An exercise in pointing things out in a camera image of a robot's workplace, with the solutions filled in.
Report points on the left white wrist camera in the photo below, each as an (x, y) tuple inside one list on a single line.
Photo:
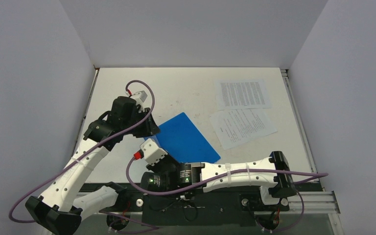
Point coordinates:
[(140, 97)]

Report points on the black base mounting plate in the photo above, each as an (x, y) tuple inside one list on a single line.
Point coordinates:
[(219, 207)]

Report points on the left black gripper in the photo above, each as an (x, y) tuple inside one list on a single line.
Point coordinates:
[(150, 128)]

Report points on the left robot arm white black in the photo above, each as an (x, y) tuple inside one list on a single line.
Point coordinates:
[(57, 208)]

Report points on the printed text paper sheet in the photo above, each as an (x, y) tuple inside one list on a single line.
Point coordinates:
[(242, 94)]

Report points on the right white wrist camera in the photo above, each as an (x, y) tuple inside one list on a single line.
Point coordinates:
[(150, 152)]

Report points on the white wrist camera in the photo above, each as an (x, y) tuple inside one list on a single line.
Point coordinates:
[(140, 97), (150, 152)]

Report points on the aluminium frame rail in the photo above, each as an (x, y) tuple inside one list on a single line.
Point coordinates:
[(321, 213)]

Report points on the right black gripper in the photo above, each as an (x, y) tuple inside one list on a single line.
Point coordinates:
[(161, 165)]

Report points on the blue plastic folder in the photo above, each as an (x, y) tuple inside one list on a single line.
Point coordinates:
[(184, 142)]

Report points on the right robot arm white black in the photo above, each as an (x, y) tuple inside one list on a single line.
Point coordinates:
[(267, 174)]

